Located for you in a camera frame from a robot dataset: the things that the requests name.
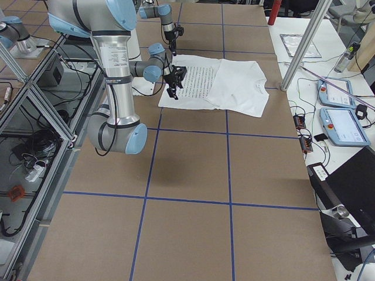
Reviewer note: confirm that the red fire extinguisher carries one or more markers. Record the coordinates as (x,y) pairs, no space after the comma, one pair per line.
(274,11)

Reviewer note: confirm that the lower blue teach pendant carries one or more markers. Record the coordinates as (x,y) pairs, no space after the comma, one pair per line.
(342,127)

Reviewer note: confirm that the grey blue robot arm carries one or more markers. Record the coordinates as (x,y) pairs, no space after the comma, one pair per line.
(115,127)
(163,12)

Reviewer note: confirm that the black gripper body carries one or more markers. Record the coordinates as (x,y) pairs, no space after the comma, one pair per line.
(171,39)
(170,79)

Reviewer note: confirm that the black laptop computer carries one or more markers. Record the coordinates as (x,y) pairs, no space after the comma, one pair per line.
(351,184)

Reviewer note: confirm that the black relay module lower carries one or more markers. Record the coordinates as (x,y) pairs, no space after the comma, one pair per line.
(306,144)

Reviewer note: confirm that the white long-sleeve printed shirt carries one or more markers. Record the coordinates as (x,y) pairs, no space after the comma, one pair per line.
(219,84)

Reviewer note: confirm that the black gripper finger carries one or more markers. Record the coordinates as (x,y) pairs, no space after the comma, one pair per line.
(172,47)
(172,93)

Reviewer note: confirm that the upper blue teach pendant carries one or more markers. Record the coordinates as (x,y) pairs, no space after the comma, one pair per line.
(332,97)

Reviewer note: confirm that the orange object under frame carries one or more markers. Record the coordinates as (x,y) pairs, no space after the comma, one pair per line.
(16,192)

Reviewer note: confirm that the black relay module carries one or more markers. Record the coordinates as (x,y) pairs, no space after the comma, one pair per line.
(299,122)
(306,144)

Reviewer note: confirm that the white power strip on floor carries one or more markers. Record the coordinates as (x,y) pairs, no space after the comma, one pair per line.
(34,173)

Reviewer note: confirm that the grey aluminium frame post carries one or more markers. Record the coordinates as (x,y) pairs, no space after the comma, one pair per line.
(310,31)

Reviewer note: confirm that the black relay module upper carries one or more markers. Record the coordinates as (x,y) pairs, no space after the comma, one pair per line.
(299,122)

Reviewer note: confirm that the blue teach pendant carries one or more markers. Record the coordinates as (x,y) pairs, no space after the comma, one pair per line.
(342,127)
(332,97)

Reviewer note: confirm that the silver foil tray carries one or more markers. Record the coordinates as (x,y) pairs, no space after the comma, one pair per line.
(291,43)

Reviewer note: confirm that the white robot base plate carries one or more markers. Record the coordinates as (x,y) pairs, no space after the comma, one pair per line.
(142,87)

